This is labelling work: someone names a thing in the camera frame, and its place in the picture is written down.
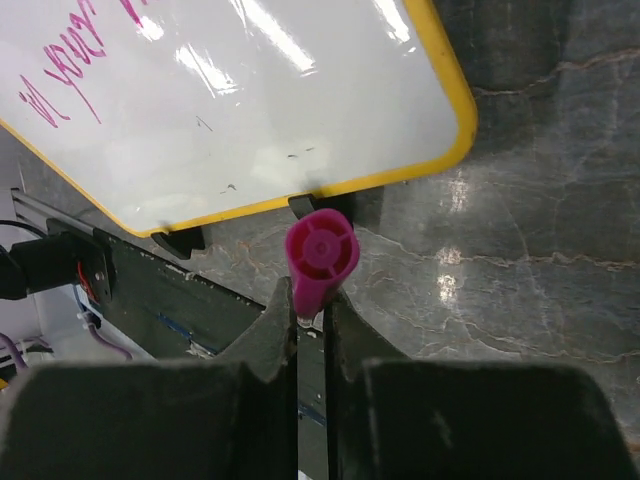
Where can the yellow framed whiteboard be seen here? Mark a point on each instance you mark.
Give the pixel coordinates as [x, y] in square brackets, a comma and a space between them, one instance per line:
[168, 115]

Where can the magenta marker cap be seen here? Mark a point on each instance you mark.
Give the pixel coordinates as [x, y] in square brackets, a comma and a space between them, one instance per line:
[322, 250]

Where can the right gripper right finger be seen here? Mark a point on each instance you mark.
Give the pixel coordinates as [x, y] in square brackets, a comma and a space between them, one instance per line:
[393, 417]

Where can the white marker pen body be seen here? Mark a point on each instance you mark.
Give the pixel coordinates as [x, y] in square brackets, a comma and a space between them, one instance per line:
[311, 327]

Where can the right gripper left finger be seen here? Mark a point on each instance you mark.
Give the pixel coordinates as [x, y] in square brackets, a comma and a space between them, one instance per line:
[231, 417]

